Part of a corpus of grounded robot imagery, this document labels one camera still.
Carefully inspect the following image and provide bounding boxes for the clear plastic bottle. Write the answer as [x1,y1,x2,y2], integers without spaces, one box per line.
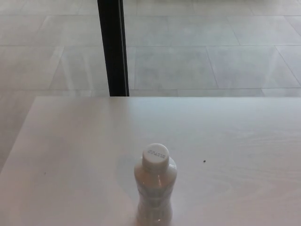
[134,156,178,226]

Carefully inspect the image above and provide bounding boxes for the black vertical frame post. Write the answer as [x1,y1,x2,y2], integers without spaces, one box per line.
[97,0,130,97]

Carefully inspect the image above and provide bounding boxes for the white screw cap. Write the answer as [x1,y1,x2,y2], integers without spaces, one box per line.
[142,143,170,171]

